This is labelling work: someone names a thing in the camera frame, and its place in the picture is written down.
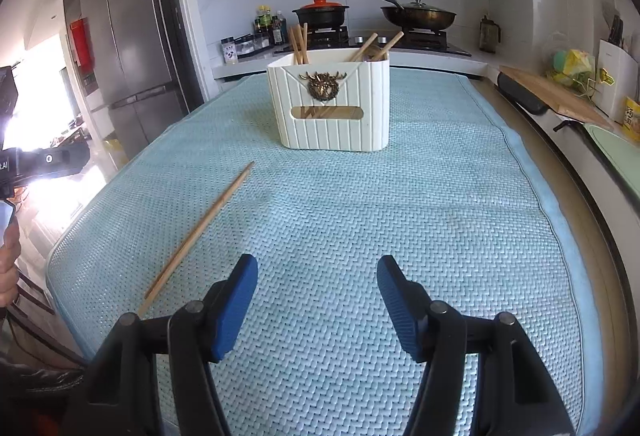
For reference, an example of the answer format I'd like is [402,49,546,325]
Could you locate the dark sauce bottle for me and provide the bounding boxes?
[271,11,287,46]

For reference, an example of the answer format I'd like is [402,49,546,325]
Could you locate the yellow green plastic bags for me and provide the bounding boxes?
[545,32,598,93]

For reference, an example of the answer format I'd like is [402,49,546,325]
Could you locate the yellow bin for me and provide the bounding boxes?
[104,138,127,168]

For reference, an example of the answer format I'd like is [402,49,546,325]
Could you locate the black gas stove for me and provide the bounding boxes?
[300,26,473,57]

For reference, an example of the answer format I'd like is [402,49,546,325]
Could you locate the wooden cutting board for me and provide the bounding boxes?
[500,65,613,132]

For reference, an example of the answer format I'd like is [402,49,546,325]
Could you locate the rack of spice jars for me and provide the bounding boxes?
[235,33,273,59]

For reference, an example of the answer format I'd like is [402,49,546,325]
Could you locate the yellow cap oil bottle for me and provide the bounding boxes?
[256,6,273,42]

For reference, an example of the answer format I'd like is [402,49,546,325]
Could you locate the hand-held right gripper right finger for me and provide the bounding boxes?
[376,255,576,436]

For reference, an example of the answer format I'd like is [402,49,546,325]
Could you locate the person's left hand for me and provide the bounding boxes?
[0,216,22,308]

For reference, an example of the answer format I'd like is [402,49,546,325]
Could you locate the red wall box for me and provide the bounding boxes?
[70,17,96,69]

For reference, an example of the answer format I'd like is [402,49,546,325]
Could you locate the black pot with orange lid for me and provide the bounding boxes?
[292,0,351,29]

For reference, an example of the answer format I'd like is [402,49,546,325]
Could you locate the black curved handle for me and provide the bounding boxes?
[496,70,550,116]

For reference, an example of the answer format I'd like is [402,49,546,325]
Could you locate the light blue woven mat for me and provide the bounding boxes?
[45,68,601,422]

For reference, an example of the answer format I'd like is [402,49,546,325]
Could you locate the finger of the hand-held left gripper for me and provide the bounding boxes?
[12,143,91,182]

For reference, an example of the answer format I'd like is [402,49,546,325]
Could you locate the dark glass kettle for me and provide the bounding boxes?
[479,14,502,54]

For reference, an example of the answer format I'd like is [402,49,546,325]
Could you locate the silver refrigerator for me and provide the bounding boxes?
[77,0,203,162]

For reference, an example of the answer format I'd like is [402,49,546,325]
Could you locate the yellow instant noodle cup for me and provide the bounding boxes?
[621,96,640,139]

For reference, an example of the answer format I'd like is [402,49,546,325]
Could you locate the dark cloth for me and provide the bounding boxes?
[0,356,86,436]

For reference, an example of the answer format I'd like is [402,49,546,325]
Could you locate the black wok with glass lid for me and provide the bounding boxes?
[380,0,458,31]

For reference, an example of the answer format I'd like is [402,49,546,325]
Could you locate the white ribbed utensil holder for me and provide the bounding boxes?
[266,50,391,152]

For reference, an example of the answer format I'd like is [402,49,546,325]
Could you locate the wooden utensil handle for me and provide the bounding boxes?
[372,31,405,62]

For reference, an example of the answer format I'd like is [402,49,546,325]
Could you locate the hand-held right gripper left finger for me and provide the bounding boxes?
[75,254,259,436]

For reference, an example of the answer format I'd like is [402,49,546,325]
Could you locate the green glass top appliance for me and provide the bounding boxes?
[582,123,640,199]

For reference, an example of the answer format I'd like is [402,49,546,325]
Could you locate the white knife block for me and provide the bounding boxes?
[597,15,640,114]

